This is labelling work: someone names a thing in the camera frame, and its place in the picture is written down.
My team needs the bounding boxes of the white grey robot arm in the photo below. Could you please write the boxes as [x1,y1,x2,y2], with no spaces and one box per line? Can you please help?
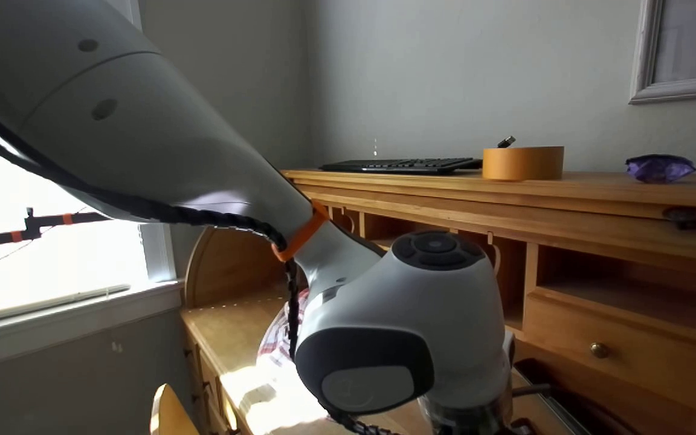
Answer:
[0,0,510,435]

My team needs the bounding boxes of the black keyboard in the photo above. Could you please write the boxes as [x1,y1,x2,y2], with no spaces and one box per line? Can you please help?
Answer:
[319,157,483,173]

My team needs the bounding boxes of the red white plaid cloth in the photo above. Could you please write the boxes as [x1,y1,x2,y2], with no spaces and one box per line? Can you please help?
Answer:
[257,303,295,379]

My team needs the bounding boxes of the round wooden box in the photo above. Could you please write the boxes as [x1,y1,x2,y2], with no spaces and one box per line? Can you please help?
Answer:
[483,145,563,180]

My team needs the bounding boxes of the wooden chair back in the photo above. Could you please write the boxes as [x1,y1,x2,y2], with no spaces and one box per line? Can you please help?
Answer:
[150,384,199,435]

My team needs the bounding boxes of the wooden roll-top desk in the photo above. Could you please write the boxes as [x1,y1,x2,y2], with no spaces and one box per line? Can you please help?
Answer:
[182,169,696,435]

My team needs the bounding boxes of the purple glass dish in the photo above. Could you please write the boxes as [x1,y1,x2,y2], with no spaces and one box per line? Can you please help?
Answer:
[627,154,696,184]

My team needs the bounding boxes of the black tripod rod orange bands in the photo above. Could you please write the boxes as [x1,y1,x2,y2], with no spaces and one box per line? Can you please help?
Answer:
[0,207,109,244]

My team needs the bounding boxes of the framed picture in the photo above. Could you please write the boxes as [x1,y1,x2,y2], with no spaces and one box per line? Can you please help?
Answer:
[632,0,696,104]

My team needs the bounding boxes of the braided black robot cable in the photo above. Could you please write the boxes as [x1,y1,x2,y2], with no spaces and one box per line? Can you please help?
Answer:
[0,91,393,435]

